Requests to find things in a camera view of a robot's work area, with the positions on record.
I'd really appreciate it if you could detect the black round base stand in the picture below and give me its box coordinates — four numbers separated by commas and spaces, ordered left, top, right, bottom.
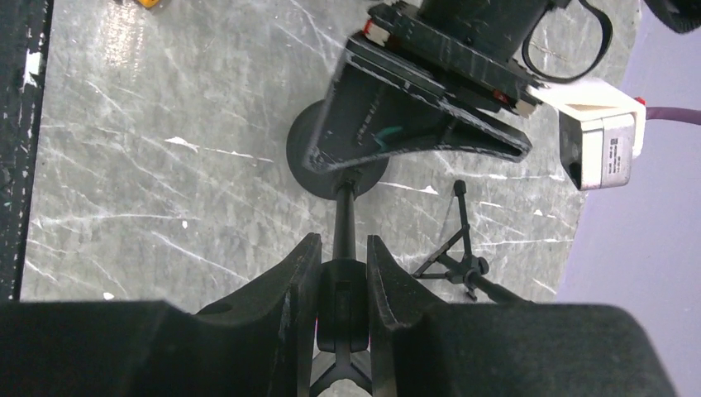
286, 101, 389, 396

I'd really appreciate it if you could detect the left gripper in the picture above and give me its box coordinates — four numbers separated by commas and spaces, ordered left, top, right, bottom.
302, 1, 554, 175

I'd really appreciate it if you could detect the tripod shock mount stand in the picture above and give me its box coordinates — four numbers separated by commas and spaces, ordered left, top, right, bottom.
412, 179, 532, 304

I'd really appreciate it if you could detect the colourful toy block car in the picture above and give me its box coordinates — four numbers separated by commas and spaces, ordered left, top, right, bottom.
136, 0, 160, 9

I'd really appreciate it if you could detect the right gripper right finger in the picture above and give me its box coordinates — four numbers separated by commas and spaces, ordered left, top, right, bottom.
367, 235, 675, 396

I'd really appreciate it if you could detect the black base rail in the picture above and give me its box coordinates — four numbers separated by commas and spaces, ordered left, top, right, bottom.
1, 0, 55, 303

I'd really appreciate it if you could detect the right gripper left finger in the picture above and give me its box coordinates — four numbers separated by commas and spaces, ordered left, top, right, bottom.
1, 233, 322, 396

